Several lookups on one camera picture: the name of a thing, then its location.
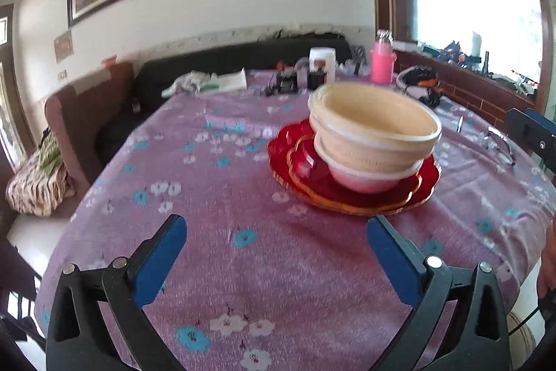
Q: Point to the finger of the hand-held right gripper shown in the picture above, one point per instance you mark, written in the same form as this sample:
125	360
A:
534	136

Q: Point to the pink thermos with knit sleeve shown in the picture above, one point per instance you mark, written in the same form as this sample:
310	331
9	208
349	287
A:
382	62

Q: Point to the wall socket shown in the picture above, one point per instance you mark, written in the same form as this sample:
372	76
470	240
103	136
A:
63	73

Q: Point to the green patterned cloth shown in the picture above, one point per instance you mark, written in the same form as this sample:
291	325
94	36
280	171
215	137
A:
50	156

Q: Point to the black leather sofa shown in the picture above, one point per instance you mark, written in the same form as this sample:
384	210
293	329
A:
217	58

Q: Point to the brown printed blanket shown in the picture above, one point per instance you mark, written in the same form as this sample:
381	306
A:
34	188

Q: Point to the wooden door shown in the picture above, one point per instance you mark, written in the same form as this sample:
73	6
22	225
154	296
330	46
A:
8	93

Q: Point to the person's right forearm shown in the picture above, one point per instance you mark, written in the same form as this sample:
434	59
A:
548	262

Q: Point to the brown sofa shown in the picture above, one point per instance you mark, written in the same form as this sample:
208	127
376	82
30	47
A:
78	110

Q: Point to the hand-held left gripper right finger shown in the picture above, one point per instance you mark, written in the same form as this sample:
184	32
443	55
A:
393	258

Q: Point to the small red gold-rimmed plate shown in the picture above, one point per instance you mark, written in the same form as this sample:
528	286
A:
308	171

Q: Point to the dark wooden chair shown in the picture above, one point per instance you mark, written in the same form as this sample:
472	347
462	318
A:
17	292

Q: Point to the white plastic jar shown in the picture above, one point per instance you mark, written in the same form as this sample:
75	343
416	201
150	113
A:
322	62

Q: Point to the black electronic device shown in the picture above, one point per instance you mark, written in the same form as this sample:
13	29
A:
317	80
286	82

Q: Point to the large white paper bowl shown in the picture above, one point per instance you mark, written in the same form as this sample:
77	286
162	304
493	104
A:
369	182

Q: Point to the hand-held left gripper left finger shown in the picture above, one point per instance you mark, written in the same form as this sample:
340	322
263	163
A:
158	258

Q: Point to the large cream plastic bowl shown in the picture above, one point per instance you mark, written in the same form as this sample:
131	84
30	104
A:
356	153

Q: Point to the white crumpled cloth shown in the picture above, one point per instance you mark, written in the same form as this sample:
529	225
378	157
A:
186	82

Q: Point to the small wall plaque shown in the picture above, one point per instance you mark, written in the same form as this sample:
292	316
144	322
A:
62	45

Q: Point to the large red scalloped plate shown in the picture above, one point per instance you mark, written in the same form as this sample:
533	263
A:
282	153

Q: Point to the black silver pen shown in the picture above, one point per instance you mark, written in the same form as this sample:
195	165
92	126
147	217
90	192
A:
459	123

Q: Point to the black orange tools pile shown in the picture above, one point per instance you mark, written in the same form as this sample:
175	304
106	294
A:
456	53

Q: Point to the purple floral tablecloth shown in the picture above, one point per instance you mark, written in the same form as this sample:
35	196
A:
239	179

